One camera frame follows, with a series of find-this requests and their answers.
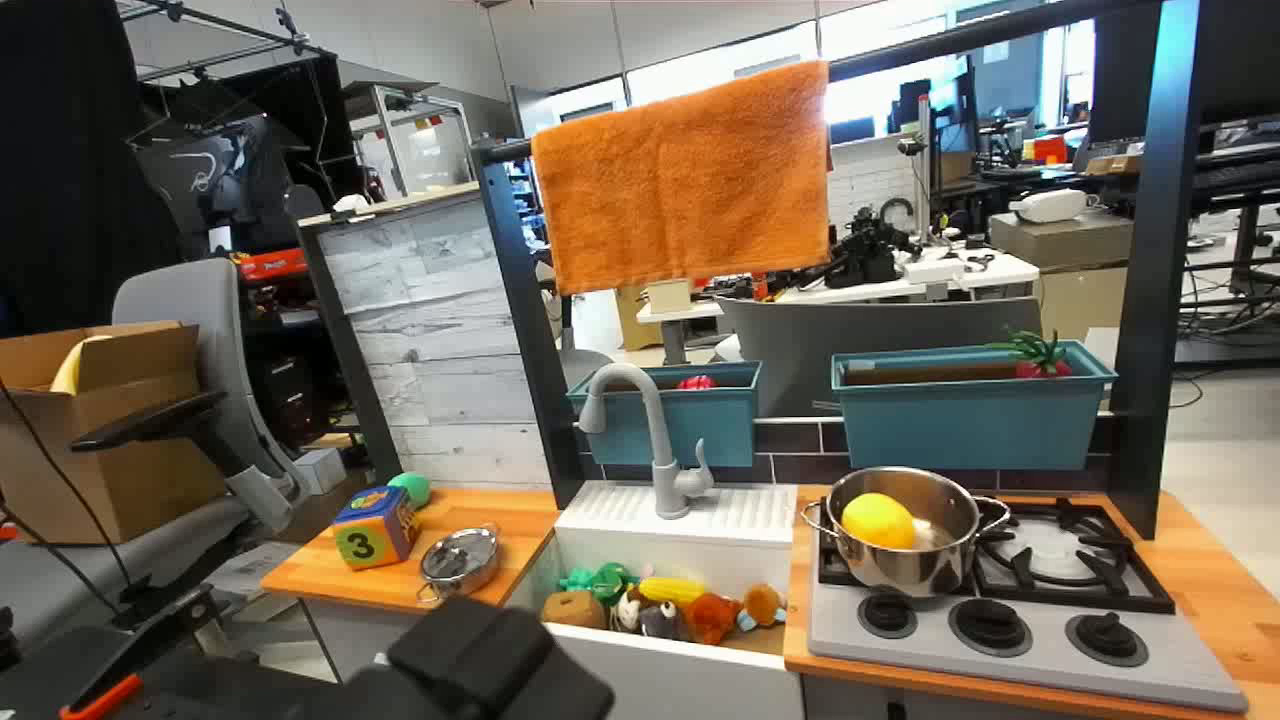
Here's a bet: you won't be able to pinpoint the orange towel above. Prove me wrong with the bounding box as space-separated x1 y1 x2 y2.
528 55 838 302

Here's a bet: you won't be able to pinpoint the white toy sink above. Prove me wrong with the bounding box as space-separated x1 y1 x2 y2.
504 477 805 720

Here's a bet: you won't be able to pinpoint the grey toy faucet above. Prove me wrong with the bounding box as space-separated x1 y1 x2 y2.
578 359 716 524

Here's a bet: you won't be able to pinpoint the small teal planter box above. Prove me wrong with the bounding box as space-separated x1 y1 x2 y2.
568 356 767 473

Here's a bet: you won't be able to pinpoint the white wood panel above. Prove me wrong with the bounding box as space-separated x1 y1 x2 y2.
292 186 554 492

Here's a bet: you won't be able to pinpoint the green toy vegetable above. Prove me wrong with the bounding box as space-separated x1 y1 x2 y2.
554 559 639 607

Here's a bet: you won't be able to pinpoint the yellow toy banana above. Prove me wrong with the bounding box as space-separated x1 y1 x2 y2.
638 573 711 612

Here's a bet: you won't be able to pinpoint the black machine on desk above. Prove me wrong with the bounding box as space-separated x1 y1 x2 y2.
822 197 924 294

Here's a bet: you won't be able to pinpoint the grey white toy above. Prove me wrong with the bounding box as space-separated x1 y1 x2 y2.
609 585 694 645

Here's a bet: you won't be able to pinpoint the brown toy kiwi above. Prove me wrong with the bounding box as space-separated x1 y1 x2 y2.
541 587 611 632

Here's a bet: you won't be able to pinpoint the green toy ball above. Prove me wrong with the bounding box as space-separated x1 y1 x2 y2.
384 469 438 514

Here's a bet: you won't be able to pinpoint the round metal lid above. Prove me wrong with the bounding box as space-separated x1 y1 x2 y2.
417 524 508 596

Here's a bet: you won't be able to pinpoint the small orange toy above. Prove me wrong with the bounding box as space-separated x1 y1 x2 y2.
742 580 784 632

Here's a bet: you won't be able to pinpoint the yellow toy lemon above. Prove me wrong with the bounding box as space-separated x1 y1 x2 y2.
840 489 924 551

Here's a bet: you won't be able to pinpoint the translucent storage bin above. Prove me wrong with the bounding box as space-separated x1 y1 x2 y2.
348 103 477 199

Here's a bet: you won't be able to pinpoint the colourful number cube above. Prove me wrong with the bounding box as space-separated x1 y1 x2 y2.
330 485 417 573

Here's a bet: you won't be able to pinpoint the large teal planter box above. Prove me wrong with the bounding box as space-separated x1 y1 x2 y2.
830 342 1115 477

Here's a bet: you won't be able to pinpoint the black padded block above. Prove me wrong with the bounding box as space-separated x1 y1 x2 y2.
384 591 615 720

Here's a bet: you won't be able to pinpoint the black stove knob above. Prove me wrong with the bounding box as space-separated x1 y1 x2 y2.
1065 607 1153 668
858 587 922 641
950 596 1031 655

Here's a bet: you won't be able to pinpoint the steel pot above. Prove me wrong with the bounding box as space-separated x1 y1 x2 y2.
795 464 1015 601

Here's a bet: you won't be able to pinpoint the red toy plant green leaves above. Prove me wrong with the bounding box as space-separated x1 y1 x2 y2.
1009 324 1078 383

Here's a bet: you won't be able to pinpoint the black burner grate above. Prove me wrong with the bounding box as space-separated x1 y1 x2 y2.
811 495 1182 617

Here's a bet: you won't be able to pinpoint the grey toy stove top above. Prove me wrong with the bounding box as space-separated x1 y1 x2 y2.
805 492 1254 717

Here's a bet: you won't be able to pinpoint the beige box stack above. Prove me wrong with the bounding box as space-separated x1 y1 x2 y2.
989 213 1135 345

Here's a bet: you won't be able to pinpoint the grey office chair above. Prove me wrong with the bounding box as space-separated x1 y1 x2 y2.
70 255 353 541

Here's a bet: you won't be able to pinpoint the cardboard box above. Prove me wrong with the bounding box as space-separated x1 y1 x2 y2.
0 322 234 548

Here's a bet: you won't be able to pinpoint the black toy kitchen frame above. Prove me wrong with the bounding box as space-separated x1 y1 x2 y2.
473 0 1213 541

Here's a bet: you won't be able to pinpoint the orange handled tool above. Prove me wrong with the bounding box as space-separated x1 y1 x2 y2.
57 672 147 720

